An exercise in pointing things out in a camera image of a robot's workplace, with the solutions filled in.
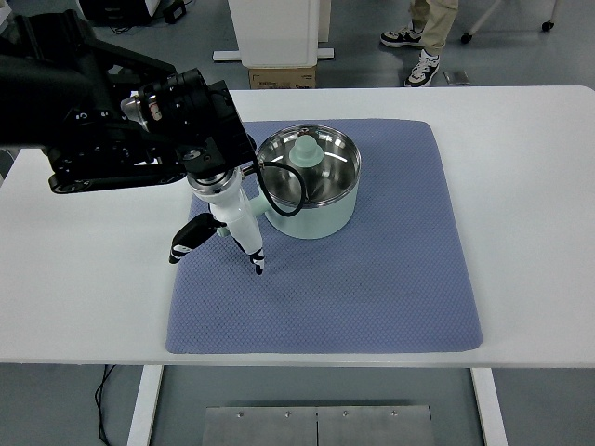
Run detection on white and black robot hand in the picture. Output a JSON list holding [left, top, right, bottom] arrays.
[[169, 167, 264, 274]]

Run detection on green pot with handle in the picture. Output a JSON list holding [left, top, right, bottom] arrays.
[[245, 124, 361, 239]]

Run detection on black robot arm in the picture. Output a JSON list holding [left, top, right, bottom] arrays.
[[1, 10, 263, 194]]

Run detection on glass pot lid green knob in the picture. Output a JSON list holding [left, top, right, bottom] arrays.
[[257, 125, 361, 208]]

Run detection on cardboard box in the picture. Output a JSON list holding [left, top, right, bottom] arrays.
[[248, 67, 316, 89]]

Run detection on blue quilted mat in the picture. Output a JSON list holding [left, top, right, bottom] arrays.
[[165, 119, 483, 354]]

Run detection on black device on floor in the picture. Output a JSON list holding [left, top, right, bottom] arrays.
[[76, 0, 190, 28]]

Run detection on left black white sneaker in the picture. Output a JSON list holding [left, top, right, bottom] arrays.
[[404, 49, 440, 87]]

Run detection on black white sneaker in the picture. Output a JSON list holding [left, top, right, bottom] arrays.
[[404, 49, 440, 87], [380, 27, 423, 48]]

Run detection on right black white sneaker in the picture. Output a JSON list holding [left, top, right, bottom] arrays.
[[380, 27, 423, 48]]

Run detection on small metal floor socket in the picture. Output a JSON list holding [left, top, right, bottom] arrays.
[[443, 71, 470, 86]]

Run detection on metal floor plate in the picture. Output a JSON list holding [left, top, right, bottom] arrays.
[[203, 405, 435, 445]]

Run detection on person's beige trouser legs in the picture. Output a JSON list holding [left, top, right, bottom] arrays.
[[409, 0, 459, 56]]

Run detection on white chair base with casters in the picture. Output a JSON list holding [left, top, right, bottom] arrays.
[[459, 1, 562, 46]]

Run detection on white pedestal cabinet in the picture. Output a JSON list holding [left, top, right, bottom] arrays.
[[213, 0, 335, 69]]

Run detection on black floor cable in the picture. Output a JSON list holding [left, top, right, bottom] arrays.
[[94, 364, 117, 446]]

